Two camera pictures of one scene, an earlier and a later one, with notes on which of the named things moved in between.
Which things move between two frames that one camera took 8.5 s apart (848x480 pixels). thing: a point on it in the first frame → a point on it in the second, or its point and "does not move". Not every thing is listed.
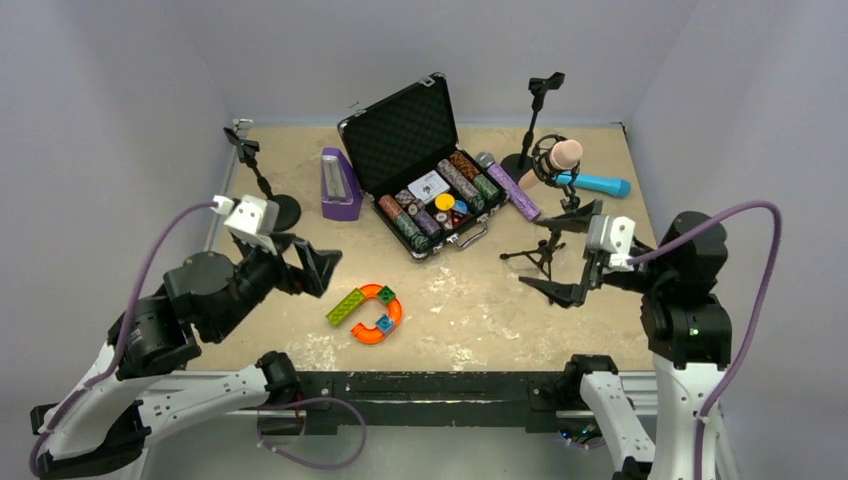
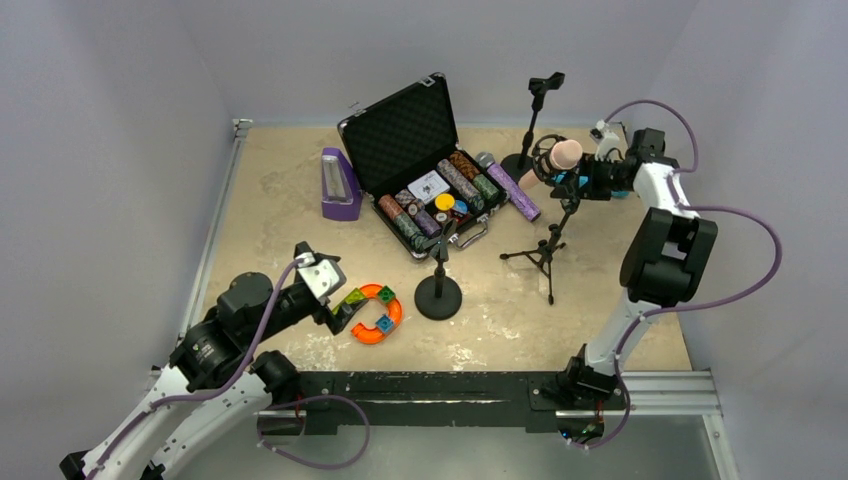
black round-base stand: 289,212 → 439,297
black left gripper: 284,263 → 324,308
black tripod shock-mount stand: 567,179 does not move
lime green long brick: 345,307 does not move
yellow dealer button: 444,201 does not move
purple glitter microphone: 520,200 does not move
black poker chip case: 405,148 does not move
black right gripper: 592,266 → 574,177
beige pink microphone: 563,154 does not move
